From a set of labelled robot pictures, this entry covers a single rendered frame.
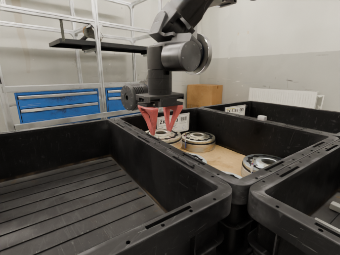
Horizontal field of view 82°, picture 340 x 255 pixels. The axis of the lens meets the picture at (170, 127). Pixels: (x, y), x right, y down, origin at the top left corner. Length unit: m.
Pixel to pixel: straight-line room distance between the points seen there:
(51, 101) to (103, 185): 1.78
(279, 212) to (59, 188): 0.38
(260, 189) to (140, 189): 0.24
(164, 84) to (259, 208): 0.32
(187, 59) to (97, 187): 0.30
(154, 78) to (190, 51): 0.10
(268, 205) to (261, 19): 3.87
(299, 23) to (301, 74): 0.74
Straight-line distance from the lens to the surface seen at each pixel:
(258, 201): 0.22
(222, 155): 0.56
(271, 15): 3.96
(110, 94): 2.35
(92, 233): 0.33
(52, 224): 0.37
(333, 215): 0.42
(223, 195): 0.21
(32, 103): 2.14
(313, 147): 0.39
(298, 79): 3.69
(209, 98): 3.93
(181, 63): 0.39
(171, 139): 0.46
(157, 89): 0.45
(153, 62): 0.45
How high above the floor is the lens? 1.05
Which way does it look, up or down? 16 degrees down
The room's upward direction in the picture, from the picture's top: straight up
